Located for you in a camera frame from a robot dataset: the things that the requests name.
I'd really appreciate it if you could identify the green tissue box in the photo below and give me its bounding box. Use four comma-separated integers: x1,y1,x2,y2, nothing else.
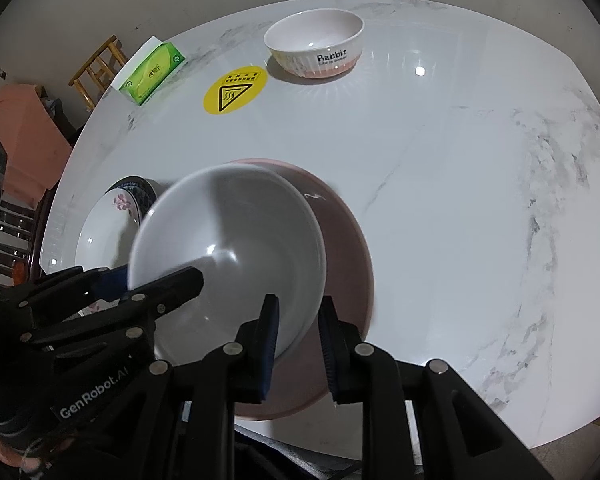
111,36,185,105

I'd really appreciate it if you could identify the large pink bowl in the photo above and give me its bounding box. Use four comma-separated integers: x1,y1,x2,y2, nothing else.
236,158,375,422

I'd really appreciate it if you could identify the white Dog bowl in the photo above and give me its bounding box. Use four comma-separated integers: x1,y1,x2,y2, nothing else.
128,164,326,365

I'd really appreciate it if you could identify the large blue floral plate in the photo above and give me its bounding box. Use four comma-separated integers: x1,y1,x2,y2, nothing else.
109,176,157,216

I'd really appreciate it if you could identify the bamboo chair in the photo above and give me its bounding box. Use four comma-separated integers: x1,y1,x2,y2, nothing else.
68,35,129,113

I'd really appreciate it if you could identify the yellow warning sticker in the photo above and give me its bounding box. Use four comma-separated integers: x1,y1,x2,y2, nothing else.
202,66,268,115

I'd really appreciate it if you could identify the left hand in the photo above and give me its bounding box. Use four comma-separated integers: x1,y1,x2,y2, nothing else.
0,439,42,474

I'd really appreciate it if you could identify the pink cloth cover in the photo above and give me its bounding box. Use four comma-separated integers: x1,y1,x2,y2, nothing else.
0,84,71,209

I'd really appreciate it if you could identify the white Rabbit bowl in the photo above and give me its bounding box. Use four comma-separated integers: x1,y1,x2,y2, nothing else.
263,9,365,79

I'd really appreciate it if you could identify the white rose plate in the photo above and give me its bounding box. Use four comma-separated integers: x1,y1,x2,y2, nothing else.
73,186,146,317

